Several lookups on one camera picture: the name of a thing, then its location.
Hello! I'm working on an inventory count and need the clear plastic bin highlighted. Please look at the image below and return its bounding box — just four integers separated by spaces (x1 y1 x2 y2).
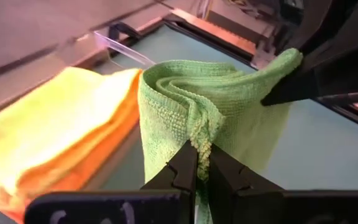
93 29 157 67

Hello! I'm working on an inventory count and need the yellow microfiber towel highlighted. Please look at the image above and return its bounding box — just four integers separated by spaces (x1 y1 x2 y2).
0 66 141 200

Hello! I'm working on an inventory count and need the orange microfiber towel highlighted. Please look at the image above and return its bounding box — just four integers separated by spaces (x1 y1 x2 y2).
0 70 144 223

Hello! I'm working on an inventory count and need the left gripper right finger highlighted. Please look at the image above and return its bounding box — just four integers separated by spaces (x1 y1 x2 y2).
208 143 284 224

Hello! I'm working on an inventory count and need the dark green table mat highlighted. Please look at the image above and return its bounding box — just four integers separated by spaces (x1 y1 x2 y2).
99 24 358 191

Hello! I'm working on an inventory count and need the green microfiber towel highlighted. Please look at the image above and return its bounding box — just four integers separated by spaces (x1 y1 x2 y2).
137 47 304 224

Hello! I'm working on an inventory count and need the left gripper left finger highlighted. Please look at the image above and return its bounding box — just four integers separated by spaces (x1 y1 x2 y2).
140 139 198 224

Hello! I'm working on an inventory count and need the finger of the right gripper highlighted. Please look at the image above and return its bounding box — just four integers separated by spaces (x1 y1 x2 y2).
260 67 319 107

